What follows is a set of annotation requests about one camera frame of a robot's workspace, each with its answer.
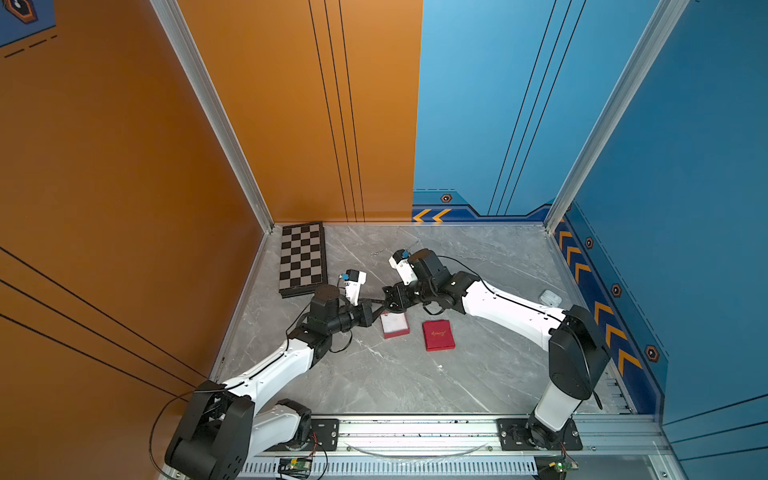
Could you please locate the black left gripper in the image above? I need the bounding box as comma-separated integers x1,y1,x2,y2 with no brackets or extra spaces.
325,298,388,338

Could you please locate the red jewelry box base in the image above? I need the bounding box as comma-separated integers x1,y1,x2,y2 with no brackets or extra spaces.
380,312,410,339

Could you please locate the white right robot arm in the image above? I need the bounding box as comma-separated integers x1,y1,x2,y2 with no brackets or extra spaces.
383,271,610,450

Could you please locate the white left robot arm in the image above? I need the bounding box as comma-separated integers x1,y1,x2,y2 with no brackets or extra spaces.
157,285,385,479

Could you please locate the black and silver chessboard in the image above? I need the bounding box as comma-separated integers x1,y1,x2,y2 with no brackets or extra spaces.
278,221,328,298

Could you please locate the white earbuds case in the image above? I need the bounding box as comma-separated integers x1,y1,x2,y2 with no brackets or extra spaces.
539,290,563,308

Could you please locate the left green circuit board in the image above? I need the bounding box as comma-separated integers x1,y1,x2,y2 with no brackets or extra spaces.
277,457,313,480

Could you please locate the green circuit board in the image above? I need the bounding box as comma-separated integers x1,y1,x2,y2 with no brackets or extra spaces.
533,457,579,480
277,457,313,480

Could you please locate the right green circuit board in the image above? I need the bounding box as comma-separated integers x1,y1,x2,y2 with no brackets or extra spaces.
533,457,579,480

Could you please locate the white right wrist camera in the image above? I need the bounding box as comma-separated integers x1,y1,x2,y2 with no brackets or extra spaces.
389,249,418,286

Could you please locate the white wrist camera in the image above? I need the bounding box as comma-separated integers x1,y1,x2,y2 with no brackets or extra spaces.
339,269,367,306
389,249,418,286

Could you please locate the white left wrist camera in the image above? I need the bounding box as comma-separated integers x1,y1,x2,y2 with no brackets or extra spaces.
339,269,367,306

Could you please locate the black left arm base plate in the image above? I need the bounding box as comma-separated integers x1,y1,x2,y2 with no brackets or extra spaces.
256,418,341,452

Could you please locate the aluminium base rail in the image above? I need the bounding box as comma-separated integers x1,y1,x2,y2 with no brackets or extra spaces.
235,414,685,479

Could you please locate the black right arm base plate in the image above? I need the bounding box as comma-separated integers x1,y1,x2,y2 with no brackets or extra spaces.
496,417,583,451

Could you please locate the silver aluminium corner post left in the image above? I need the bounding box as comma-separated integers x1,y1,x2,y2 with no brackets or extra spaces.
150,0,274,233

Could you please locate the silver aluminium corner post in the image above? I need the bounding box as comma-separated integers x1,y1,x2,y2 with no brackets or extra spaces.
150,0,274,233
543,0,689,235

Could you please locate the silver aluminium corner post right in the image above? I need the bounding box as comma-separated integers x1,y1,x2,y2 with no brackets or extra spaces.
543,0,689,235

